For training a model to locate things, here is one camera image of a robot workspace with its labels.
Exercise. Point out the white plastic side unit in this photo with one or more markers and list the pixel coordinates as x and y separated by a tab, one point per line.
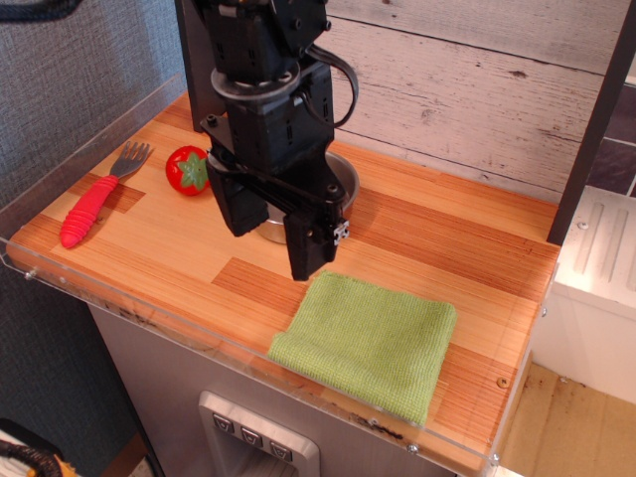
587	328

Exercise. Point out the red toy tomato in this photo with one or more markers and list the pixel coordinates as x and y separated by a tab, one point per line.
186	170

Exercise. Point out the stainless steel pot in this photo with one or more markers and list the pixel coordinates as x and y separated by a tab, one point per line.
273	228

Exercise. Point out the dark right frame post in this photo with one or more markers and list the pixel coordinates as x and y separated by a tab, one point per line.
606	101

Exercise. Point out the silver dispenser button panel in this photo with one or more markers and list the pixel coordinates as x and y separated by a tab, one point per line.
244	443

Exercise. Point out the dark frame post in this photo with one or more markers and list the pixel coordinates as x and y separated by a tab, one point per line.
606	101
198	59

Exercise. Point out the yellow black object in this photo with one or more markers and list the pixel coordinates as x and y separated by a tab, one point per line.
18	459

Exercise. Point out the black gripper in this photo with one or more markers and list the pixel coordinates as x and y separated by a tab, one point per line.
270	148

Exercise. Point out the grey toy cabinet front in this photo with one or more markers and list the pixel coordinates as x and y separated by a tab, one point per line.
164	380

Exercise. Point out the red handled toy fork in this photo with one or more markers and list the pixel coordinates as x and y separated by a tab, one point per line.
84	213

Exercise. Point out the green towel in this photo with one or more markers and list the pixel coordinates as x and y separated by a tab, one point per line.
381	346

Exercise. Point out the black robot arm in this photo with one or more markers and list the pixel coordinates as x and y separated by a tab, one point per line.
262	39

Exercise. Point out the dark left frame post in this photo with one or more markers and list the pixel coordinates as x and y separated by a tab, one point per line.
198	59

